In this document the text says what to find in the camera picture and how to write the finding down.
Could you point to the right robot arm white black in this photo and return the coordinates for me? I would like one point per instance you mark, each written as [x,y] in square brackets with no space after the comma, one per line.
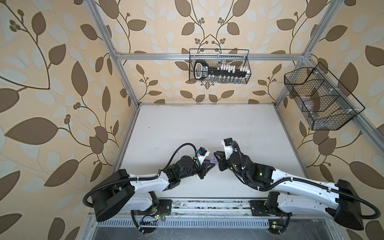
[289,194]

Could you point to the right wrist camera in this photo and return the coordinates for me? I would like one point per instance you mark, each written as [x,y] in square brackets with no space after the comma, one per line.
[228,149]

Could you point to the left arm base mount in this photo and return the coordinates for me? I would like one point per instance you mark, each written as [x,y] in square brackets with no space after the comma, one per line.
[156,210]

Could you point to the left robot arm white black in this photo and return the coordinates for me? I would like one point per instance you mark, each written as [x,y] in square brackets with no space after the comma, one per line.
[124,192]

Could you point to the right wire basket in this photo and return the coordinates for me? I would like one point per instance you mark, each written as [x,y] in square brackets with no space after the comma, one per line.
[326,103]

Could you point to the black tool rack with handle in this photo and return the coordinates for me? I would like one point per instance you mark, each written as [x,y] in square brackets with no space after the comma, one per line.
[203,70]

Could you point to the purple round charging case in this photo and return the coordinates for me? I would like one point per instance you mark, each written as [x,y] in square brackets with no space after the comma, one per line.
[213,160]

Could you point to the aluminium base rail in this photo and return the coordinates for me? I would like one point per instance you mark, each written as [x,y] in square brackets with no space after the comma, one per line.
[210,207]

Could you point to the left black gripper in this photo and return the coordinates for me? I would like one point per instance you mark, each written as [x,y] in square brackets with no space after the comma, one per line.
[204,169]

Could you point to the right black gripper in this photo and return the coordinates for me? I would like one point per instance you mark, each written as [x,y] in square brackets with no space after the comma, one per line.
[221,161]

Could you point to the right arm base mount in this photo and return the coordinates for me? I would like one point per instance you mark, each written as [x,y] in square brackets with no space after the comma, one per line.
[268,207]

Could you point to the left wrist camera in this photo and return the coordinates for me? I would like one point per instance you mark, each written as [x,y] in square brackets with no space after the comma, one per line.
[202,154]

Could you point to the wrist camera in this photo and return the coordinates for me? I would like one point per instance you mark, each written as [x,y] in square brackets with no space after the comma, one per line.
[202,154]
[228,149]

